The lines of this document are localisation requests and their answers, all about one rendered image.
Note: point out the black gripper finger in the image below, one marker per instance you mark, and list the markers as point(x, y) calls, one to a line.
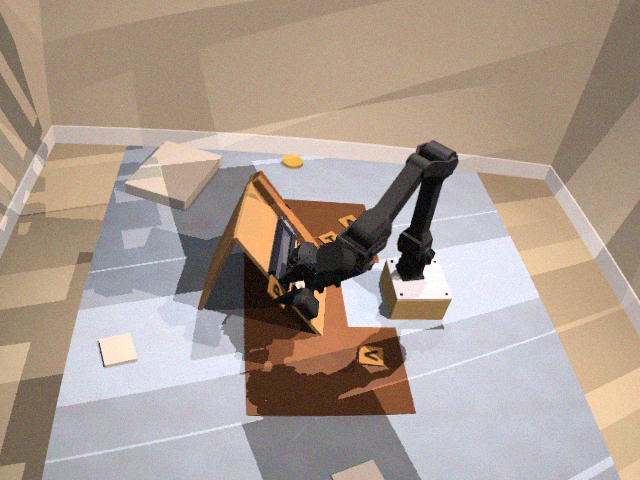
point(286, 299)
point(290, 277)

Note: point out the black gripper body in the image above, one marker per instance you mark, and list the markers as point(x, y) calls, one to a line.
point(304, 299)

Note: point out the yellow flat disc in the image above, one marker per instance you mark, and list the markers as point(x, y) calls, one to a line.
point(292, 162)

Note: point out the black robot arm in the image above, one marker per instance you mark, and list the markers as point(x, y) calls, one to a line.
point(430, 165)

